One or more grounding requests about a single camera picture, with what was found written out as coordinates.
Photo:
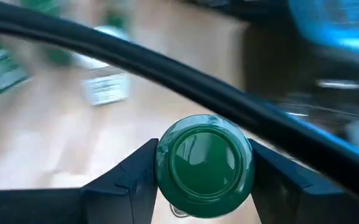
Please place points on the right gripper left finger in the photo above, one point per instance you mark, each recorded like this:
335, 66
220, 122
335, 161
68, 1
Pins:
126, 193

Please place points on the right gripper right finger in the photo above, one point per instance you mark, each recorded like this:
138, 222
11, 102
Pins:
291, 196

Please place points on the green-lid spice jar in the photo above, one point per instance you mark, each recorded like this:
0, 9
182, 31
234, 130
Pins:
204, 168

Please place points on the white-lid bagel seasoning jar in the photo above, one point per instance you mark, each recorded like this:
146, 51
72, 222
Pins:
104, 88

